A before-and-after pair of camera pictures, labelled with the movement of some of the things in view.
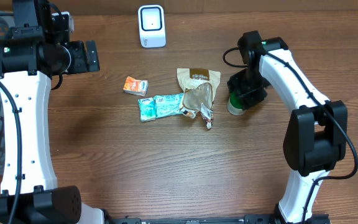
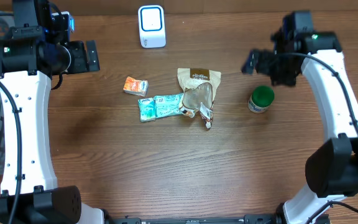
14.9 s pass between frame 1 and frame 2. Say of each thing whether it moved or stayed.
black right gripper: moved
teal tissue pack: stayed
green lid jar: moved
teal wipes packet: stayed
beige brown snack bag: stayed
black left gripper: stayed
